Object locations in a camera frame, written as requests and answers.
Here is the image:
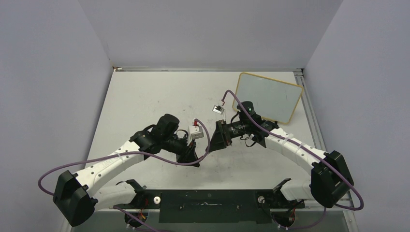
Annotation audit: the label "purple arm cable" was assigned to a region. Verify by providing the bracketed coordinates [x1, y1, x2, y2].
[38, 118, 211, 232]
[222, 89, 365, 231]

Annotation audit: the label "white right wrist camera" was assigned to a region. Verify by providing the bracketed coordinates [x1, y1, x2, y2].
[212, 101, 226, 120]

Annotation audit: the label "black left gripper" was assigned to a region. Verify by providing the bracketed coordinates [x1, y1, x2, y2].
[161, 133, 200, 166]

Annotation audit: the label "aluminium back rail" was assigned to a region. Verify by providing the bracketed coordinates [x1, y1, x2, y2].
[114, 67, 302, 73]

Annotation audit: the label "aluminium rail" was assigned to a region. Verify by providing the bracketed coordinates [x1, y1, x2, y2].
[294, 69, 328, 151]
[114, 67, 302, 73]

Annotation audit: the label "aluminium right side rail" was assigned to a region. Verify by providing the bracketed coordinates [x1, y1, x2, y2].
[294, 69, 328, 151]

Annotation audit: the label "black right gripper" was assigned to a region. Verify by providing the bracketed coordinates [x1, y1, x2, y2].
[205, 120, 249, 153]

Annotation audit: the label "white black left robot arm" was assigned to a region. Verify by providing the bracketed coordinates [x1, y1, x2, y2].
[53, 114, 208, 227]

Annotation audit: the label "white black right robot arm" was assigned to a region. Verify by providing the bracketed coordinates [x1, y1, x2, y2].
[209, 101, 354, 208]

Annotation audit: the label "yellow-framed whiteboard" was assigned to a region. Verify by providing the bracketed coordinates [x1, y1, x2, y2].
[235, 72, 304, 124]

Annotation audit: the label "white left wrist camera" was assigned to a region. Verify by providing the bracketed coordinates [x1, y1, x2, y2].
[187, 119, 204, 140]

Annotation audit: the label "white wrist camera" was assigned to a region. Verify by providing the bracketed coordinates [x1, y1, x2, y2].
[212, 101, 226, 120]
[187, 119, 204, 140]

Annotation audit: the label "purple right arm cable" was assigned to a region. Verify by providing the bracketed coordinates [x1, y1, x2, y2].
[222, 89, 365, 231]

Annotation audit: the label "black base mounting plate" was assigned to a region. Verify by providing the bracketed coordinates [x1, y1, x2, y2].
[122, 189, 305, 224]

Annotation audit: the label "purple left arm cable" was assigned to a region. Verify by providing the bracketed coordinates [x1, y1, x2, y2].
[38, 118, 211, 232]

